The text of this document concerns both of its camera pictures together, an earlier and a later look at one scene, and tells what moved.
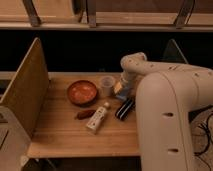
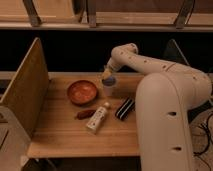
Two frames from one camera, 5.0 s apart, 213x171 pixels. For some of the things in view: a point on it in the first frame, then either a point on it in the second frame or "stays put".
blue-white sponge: (124, 92) -> (109, 81)
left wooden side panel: (28, 90) stays put
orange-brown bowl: (82, 93) stays put
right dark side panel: (173, 52) stays put
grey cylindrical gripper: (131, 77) -> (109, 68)
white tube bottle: (97, 117) stays put
